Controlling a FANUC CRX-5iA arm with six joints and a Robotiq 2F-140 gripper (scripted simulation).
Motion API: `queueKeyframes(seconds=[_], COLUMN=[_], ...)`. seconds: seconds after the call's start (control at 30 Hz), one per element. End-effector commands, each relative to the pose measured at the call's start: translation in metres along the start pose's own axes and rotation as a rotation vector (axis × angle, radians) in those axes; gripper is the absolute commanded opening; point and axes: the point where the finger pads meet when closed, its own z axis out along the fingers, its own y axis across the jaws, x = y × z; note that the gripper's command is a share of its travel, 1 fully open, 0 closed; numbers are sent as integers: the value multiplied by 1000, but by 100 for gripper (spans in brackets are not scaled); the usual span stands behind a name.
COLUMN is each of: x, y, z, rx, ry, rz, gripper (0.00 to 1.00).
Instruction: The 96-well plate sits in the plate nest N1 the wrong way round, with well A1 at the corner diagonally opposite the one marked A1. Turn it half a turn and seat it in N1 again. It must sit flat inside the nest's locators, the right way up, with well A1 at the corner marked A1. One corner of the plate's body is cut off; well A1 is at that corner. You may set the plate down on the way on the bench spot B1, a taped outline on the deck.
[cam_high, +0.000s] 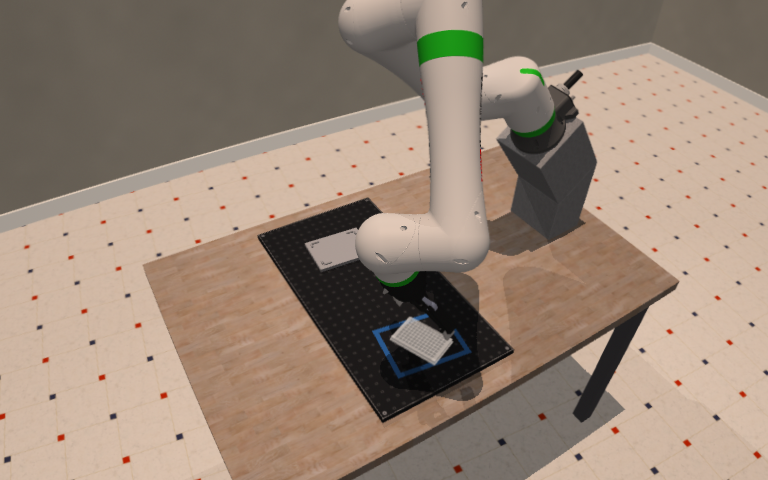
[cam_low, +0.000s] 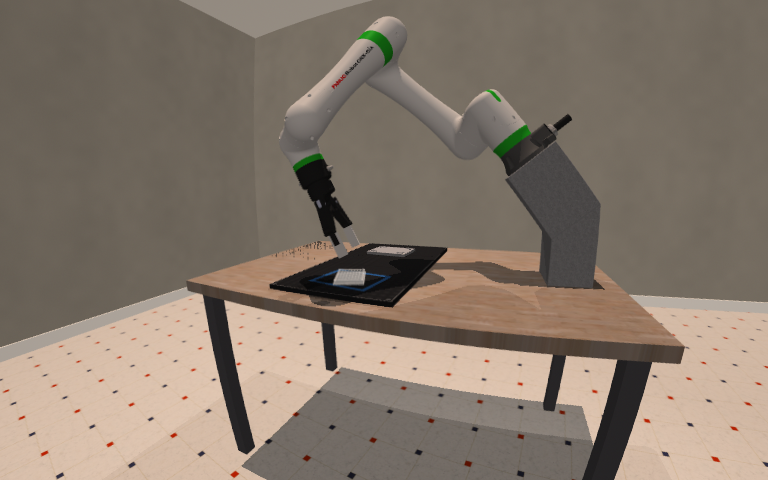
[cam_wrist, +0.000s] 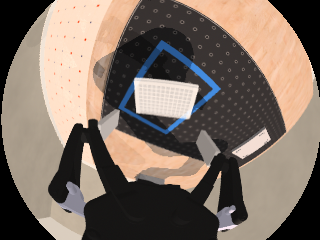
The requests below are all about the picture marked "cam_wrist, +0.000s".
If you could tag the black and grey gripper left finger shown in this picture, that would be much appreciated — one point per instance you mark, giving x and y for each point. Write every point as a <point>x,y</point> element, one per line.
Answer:
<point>65,185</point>

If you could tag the blue tape outline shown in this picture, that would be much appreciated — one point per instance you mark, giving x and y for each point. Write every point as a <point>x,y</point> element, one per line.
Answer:
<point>163,45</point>

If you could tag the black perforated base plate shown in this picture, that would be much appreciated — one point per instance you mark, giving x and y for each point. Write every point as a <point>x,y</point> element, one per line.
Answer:
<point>244,104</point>

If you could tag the white well plate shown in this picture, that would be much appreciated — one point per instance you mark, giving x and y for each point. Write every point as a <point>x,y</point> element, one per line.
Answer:
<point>175,96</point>

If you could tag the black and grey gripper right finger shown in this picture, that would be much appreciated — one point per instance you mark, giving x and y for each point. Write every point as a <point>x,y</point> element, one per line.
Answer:
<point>231,208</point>

